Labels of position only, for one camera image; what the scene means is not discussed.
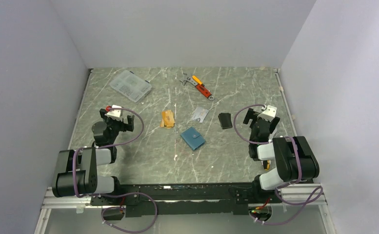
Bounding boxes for orange credit cards stack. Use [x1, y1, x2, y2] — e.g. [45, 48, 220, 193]
[160, 110, 175, 129]

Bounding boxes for blue card holder wallet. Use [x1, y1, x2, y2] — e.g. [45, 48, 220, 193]
[180, 127, 206, 151]

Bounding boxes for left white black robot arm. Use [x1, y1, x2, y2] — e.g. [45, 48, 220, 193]
[52, 105, 135, 205]

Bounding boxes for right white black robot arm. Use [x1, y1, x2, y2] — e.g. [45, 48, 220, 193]
[243, 106, 319, 202]

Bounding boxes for black card case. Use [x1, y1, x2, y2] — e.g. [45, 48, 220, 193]
[218, 113, 233, 129]

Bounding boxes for silver grey card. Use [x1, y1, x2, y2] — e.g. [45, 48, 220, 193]
[191, 106, 209, 123]

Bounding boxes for clear plastic organizer box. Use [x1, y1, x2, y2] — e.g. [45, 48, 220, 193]
[109, 70, 152, 102]

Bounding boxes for red adjustable wrench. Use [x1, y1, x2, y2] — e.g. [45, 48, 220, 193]
[180, 73, 215, 101]

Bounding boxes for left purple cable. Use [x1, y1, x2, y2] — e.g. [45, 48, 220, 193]
[72, 107, 158, 234]

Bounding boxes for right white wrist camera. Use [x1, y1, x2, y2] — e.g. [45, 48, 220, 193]
[258, 105, 277, 122]

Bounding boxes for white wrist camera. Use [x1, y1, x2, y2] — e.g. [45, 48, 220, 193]
[258, 105, 277, 122]
[105, 105, 122, 120]

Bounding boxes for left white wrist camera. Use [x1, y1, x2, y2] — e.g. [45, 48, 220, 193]
[105, 105, 122, 120]

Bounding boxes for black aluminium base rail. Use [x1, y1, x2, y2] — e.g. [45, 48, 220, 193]
[41, 182, 327, 217]

